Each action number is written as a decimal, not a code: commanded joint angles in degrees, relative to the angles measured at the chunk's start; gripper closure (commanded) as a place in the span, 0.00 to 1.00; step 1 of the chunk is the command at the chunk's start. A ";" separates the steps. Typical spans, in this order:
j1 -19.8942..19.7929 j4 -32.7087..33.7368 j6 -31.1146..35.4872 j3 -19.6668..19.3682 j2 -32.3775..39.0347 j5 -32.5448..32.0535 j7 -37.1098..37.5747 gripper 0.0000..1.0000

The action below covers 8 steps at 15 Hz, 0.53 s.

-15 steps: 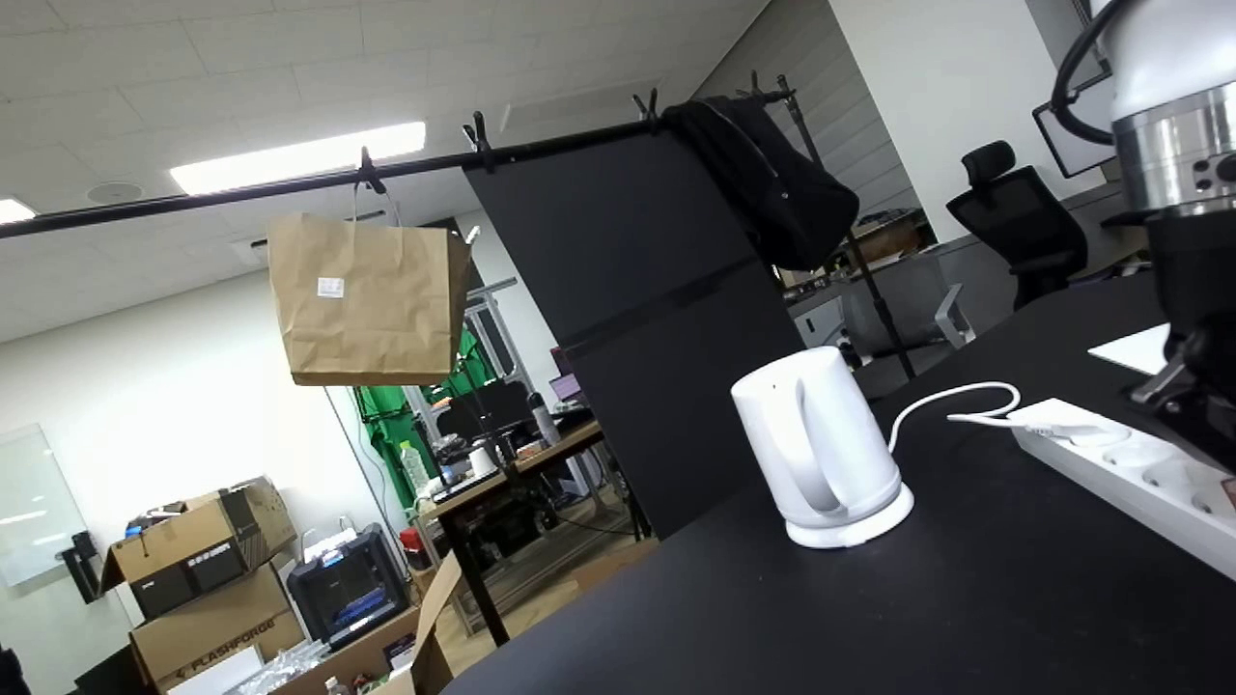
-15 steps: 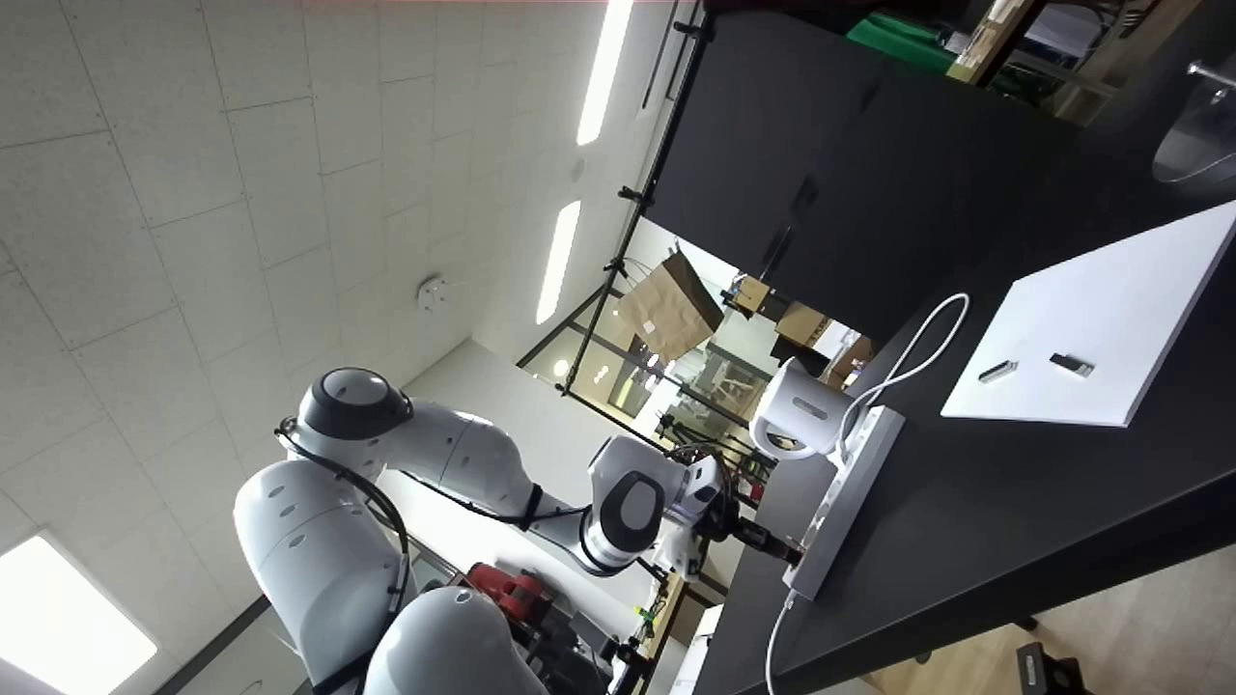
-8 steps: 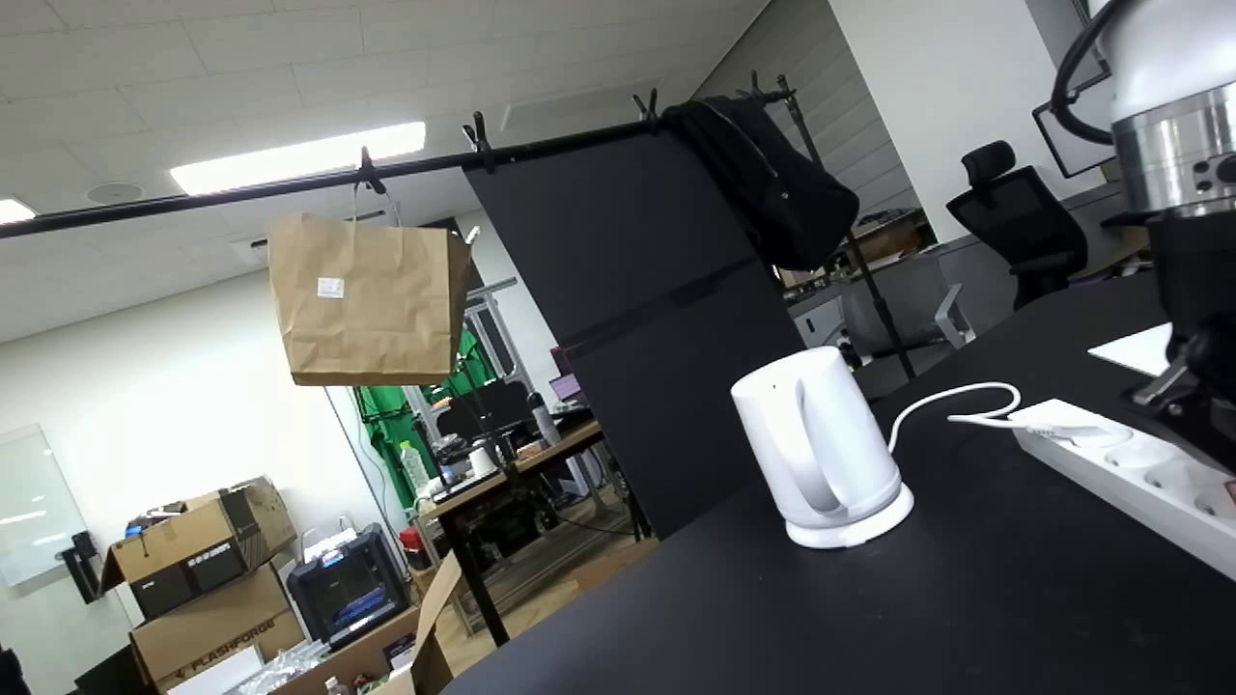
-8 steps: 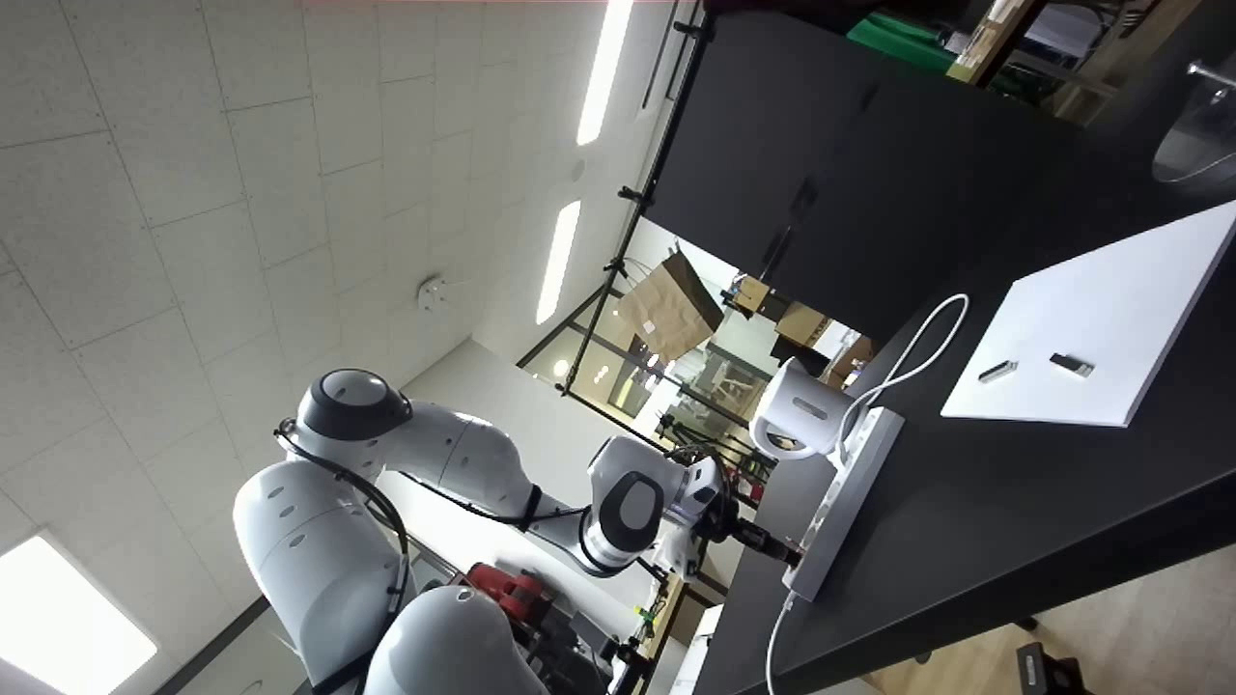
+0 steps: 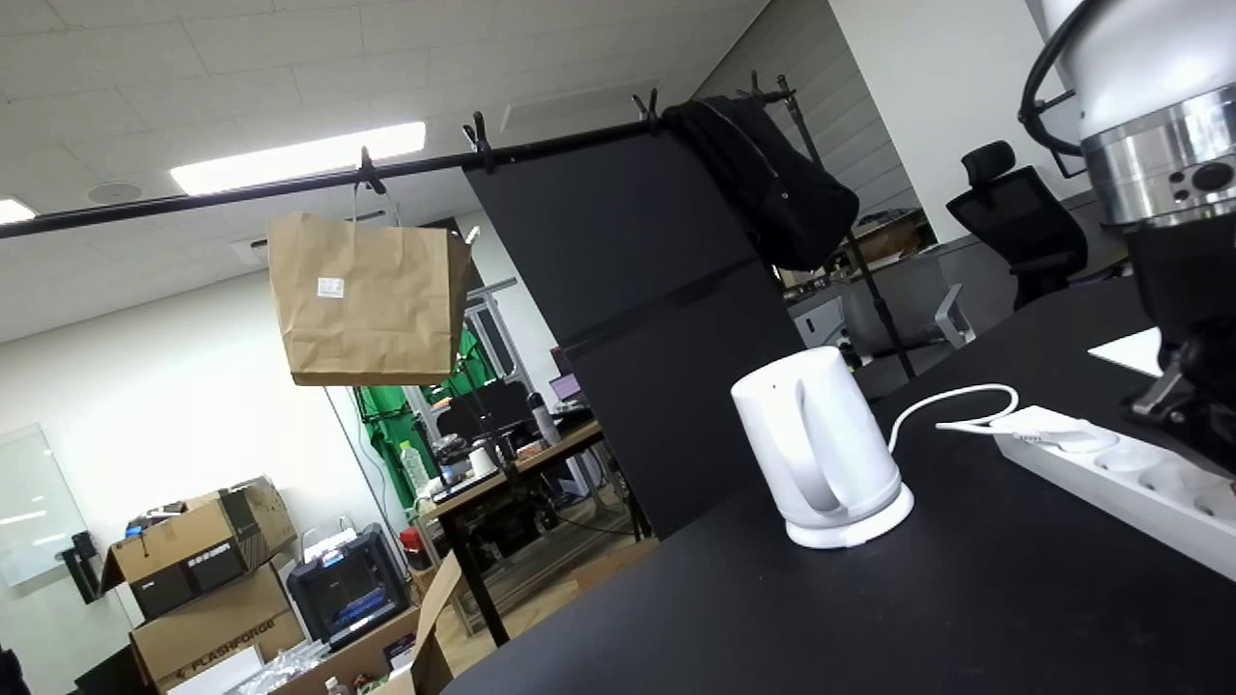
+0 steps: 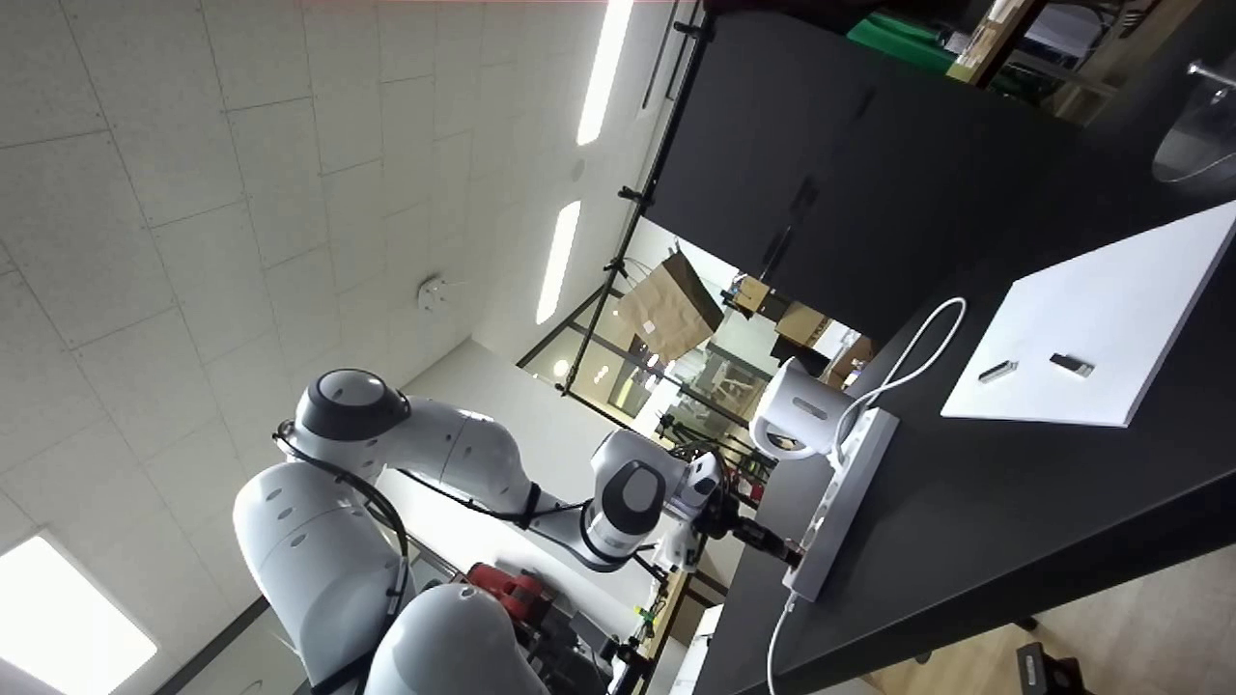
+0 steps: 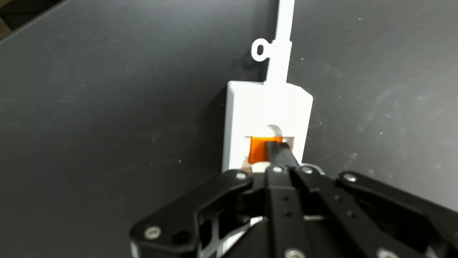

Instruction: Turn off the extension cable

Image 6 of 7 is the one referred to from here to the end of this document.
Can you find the red machine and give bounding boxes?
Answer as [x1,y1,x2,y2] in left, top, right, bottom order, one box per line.
[458,561,560,637]

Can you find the white power strip cable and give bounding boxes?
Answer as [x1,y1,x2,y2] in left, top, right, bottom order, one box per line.
[759,587,803,695]

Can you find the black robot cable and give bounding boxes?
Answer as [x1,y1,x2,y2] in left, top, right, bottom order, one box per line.
[266,422,417,627]

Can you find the green box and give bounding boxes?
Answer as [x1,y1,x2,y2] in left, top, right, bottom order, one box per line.
[840,8,957,85]

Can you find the white power strip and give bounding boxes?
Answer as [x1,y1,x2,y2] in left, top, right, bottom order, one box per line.
[778,402,906,605]

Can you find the ceiling light panel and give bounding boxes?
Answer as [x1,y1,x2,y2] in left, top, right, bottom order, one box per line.
[0,530,162,695]
[572,0,639,151]
[533,198,587,328]

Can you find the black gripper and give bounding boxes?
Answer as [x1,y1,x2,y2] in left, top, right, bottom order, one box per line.
[700,488,811,566]

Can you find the brown cardboard carton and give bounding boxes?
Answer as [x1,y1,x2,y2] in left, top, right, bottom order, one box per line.
[943,0,1051,89]

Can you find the grey metal fixture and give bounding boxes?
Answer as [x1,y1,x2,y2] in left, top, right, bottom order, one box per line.
[1147,57,1236,192]

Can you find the black backdrop cloth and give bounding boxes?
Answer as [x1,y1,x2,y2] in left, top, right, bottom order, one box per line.
[639,8,1072,347]

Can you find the white flat board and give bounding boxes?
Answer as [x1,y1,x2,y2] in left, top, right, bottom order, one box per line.
[938,198,1236,431]

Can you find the black backdrop pole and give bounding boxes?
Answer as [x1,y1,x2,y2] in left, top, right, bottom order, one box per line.
[562,0,714,378]

